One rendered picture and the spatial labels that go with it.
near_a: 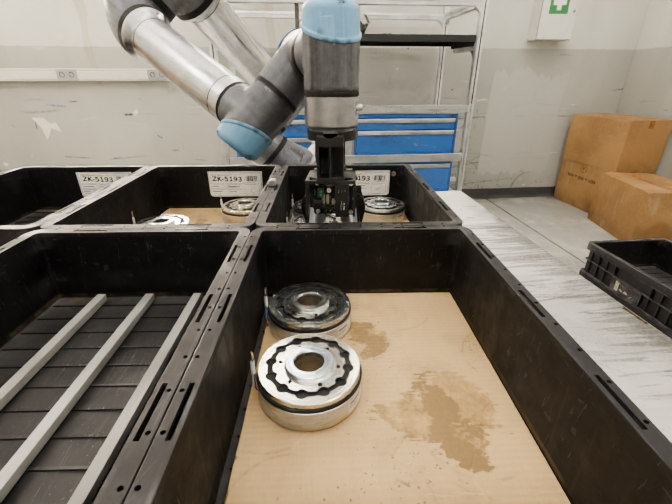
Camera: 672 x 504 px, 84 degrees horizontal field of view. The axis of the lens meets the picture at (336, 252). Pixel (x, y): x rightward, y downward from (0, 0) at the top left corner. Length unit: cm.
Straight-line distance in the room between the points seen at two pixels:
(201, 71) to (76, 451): 53
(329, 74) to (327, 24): 5
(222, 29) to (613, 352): 98
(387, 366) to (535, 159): 389
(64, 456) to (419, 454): 30
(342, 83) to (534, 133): 371
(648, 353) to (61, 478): 81
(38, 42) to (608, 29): 464
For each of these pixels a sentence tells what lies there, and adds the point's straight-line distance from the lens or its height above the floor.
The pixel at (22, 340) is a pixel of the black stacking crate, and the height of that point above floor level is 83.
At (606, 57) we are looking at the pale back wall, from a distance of 444.
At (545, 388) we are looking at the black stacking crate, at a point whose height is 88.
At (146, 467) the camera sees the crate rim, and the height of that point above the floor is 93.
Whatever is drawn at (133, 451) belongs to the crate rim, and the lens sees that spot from 26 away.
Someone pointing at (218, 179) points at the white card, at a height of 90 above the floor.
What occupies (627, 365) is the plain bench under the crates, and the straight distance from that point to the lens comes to 78.
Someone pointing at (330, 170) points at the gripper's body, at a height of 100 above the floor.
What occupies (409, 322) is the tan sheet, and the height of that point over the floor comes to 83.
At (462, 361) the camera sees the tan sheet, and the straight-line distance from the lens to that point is 46.
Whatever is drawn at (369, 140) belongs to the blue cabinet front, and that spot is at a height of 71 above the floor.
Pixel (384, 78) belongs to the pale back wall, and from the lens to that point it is 357.
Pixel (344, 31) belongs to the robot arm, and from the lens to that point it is 53.
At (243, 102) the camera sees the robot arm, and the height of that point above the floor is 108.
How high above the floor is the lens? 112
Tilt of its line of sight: 25 degrees down
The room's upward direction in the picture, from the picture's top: straight up
